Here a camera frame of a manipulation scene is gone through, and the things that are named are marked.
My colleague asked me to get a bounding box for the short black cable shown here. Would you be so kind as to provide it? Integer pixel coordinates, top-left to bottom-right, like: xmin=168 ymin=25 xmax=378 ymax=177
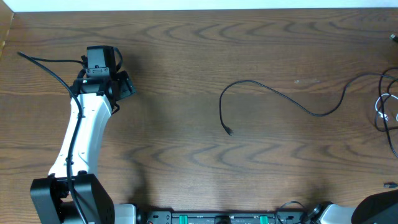
xmin=218 ymin=72 xmax=398 ymax=136

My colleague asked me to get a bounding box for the white usb cable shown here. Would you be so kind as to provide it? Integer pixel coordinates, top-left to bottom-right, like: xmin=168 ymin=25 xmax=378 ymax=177
xmin=374 ymin=92 xmax=398 ymax=122

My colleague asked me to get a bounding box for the long black cable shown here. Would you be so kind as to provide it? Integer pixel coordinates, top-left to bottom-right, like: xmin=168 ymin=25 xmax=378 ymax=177
xmin=374 ymin=33 xmax=398 ymax=189

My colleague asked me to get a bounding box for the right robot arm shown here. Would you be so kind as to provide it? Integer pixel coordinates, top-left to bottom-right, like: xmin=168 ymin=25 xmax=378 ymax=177
xmin=308 ymin=190 xmax=397 ymax=224

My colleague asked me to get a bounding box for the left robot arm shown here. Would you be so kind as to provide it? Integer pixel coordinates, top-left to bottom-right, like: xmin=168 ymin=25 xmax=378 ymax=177
xmin=30 ymin=45 xmax=137 ymax=223

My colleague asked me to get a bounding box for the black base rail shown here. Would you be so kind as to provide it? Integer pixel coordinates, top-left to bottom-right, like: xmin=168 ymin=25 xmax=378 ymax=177
xmin=114 ymin=202 xmax=315 ymax=224

